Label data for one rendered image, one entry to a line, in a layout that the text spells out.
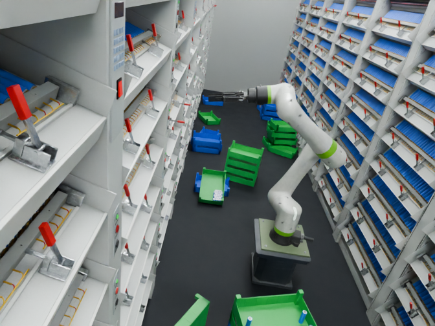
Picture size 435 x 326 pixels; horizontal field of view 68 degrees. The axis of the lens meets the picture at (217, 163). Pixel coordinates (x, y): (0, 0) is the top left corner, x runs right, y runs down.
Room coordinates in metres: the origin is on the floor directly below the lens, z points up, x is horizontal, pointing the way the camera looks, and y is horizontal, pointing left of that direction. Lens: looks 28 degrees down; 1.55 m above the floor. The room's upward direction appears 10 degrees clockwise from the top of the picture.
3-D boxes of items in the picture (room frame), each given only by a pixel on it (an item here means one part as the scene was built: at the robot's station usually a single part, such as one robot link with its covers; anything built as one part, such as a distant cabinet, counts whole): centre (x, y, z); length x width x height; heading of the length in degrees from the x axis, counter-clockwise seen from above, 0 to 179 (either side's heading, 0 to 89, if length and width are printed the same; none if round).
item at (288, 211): (1.56, -0.46, 0.45); 0.16 x 0.13 x 0.19; 18
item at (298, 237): (1.54, -0.52, 0.32); 0.26 x 0.15 x 0.06; 83
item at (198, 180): (2.41, 0.01, 0.04); 0.30 x 0.20 x 0.08; 93
